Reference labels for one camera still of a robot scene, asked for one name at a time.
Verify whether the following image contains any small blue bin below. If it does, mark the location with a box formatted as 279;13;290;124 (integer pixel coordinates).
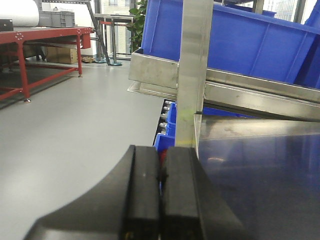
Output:
153;99;177;154

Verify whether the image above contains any white paper roll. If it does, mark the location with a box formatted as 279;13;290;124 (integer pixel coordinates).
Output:
0;0;39;27

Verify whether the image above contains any grey plastic crate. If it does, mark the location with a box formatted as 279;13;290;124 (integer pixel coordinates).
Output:
38;11;76;28

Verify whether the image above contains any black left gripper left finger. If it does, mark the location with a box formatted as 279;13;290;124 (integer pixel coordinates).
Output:
25;145;160;240

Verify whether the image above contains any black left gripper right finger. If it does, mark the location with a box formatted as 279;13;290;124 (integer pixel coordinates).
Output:
161;147;247;240

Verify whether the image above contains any stainless steel shelf rack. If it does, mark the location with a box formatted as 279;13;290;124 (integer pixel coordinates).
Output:
129;0;320;240

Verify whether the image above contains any red metal frame table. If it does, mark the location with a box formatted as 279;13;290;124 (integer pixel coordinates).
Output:
0;26;94;103

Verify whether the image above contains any green potted plant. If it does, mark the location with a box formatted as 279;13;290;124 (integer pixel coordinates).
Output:
126;0;148;53

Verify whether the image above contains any brown cardboard box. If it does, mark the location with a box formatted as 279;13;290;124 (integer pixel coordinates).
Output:
46;46;78;64

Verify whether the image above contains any large blue plastic bin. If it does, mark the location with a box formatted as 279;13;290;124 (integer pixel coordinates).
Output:
141;0;320;83

